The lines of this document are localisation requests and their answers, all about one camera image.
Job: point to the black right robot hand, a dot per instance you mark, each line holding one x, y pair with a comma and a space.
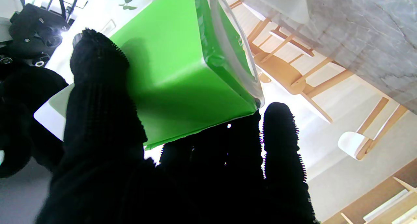
19, 119

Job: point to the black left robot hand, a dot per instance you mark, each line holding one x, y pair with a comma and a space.
107, 152

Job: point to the green square glass jar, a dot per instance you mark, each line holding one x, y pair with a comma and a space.
176, 64

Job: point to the wooden slat back chair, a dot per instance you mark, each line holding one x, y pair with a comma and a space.
280, 71

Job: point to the white seat wooden chair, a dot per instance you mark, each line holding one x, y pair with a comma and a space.
352, 142

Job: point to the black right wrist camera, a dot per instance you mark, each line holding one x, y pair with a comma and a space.
35, 32

